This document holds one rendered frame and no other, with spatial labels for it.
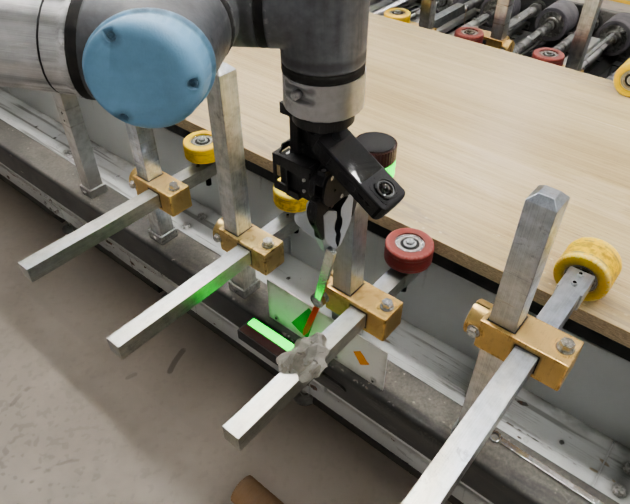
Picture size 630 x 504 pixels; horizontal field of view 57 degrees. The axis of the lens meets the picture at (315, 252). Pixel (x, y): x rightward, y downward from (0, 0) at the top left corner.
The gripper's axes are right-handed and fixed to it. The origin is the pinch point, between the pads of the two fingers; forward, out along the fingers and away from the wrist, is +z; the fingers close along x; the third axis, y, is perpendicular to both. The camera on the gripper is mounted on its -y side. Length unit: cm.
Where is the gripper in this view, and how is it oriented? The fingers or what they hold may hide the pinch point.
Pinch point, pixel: (334, 247)
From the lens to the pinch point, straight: 76.9
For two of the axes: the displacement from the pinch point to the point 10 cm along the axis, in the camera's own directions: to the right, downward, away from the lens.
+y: -7.7, -4.3, 4.7
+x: -6.3, 5.2, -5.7
